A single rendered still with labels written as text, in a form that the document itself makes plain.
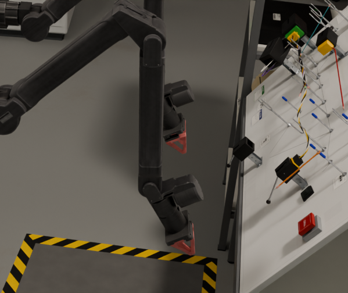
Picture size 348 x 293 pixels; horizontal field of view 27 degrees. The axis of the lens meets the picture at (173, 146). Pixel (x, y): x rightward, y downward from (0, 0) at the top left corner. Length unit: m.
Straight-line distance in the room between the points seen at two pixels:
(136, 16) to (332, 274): 1.12
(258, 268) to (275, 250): 0.07
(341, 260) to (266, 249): 0.35
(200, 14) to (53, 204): 2.78
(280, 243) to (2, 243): 1.79
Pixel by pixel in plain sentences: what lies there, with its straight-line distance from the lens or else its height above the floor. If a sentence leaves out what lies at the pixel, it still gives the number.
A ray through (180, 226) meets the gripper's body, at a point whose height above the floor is 1.14.
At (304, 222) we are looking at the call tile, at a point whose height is 1.11.
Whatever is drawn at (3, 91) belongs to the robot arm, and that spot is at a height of 1.47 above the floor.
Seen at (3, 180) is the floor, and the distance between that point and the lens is 3.93.
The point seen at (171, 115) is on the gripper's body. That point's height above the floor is 1.16.
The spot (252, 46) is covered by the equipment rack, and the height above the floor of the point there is 1.07.
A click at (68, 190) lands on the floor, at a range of 3.84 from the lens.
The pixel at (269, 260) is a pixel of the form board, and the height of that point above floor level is 0.97.
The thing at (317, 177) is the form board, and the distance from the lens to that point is 2.13.
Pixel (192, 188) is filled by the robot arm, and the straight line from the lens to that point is 1.77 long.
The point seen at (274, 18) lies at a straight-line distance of 3.13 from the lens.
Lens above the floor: 2.28
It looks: 33 degrees down
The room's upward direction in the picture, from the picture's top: 6 degrees clockwise
